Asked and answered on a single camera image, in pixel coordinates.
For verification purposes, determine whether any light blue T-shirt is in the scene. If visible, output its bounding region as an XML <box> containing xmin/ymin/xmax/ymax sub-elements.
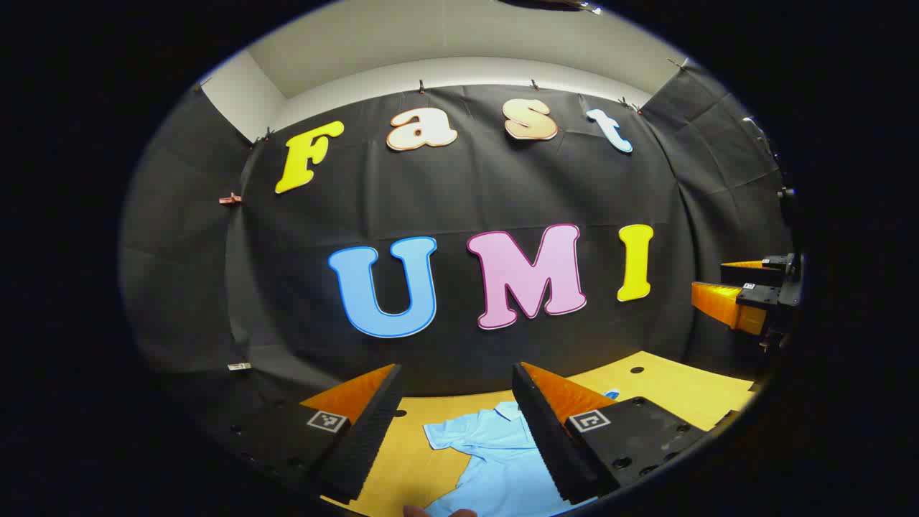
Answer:
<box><xmin>423</xmin><ymin>391</ymin><xmax>622</xmax><ymax>517</ymax></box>

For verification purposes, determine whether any black backdrop cloth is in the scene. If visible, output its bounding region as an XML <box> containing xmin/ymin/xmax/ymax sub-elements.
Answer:
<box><xmin>118</xmin><ymin>61</ymin><xmax>798</xmax><ymax>403</ymax></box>

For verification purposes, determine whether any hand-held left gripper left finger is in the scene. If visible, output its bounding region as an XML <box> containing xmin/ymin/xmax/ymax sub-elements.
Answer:
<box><xmin>212</xmin><ymin>363</ymin><xmax>404</xmax><ymax>505</ymax></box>

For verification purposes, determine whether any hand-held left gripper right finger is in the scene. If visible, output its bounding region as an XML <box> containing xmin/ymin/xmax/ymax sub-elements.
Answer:
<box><xmin>511</xmin><ymin>362</ymin><xmax>713</xmax><ymax>505</ymax></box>

